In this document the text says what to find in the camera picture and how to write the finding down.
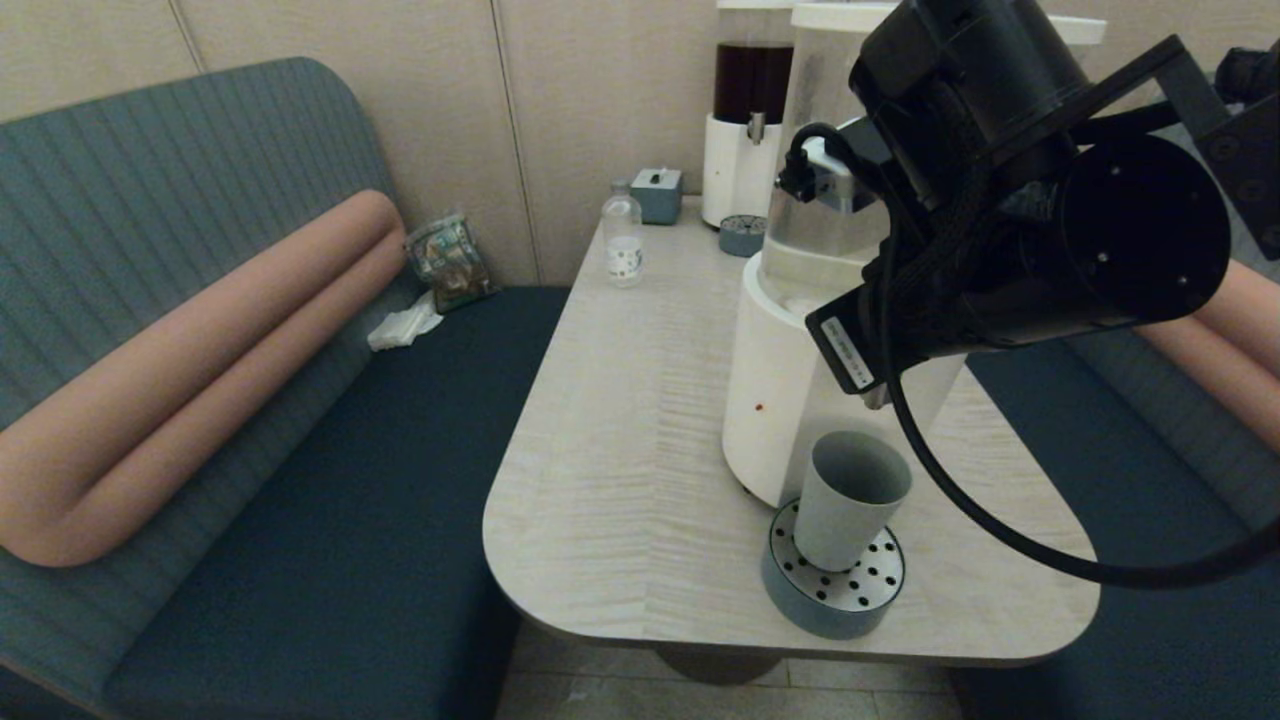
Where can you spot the small metal dispenser tap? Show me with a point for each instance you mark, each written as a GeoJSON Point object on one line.
{"type": "Point", "coordinates": [756, 128]}

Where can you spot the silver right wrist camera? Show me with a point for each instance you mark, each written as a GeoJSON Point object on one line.
{"type": "Point", "coordinates": [835, 175]}

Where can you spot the grey plastic cup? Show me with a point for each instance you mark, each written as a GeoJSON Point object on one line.
{"type": "Point", "coordinates": [845, 520]}

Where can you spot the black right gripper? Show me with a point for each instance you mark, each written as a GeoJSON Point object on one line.
{"type": "Point", "coordinates": [910, 325]}

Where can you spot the pink bolster cushion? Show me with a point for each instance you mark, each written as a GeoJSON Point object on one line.
{"type": "Point", "coordinates": [200, 380]}
{"type": "Point", "coordinates": [1230, 340]}

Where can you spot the teal upholstered bench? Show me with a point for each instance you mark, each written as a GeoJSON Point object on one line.
{"type": "Point", "coordinates": [350, 550]}
{"type": "Point", "coordinates": [1150, 650]}

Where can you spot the small blue perforated drip tray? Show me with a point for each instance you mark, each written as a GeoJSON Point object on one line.
{"type": "Point", "coordinates": [741, 237]}

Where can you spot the large metal dispenser tap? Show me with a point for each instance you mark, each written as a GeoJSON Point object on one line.
{"type": "Point", "coordinates": [876, 398]}

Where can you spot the dark drink dispenser white base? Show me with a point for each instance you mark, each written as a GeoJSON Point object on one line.
{"type": "Point", "coordinates": [730, 170]}

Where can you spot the printed snack bag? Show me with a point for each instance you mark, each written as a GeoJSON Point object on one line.
{"type": "Point", "coordinates": [450, 262]}

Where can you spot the clear water dispenser white base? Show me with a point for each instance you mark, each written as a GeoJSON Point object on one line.
{"type": "Point", "coordinates": [775, 380]}

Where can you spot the clear plastic bottle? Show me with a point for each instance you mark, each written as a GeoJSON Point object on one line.
{"type": "Point", "coordinates": [623, 245]}

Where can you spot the crumpled white tissue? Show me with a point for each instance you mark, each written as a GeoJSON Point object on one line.
{"type": "Point", "coordinates": [404, 325]}

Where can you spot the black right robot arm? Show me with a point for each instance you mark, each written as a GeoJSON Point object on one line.
{"type": "Point", "coordinates": [1080, 180]}

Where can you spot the large blue perforated drip tray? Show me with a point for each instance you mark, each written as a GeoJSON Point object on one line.
{"type": "Point", "coordinates": [808, 610]}

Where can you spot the blue-grey tissue box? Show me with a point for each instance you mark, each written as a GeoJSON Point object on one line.
{"type": "Point", "coordinates": [657, 195]}

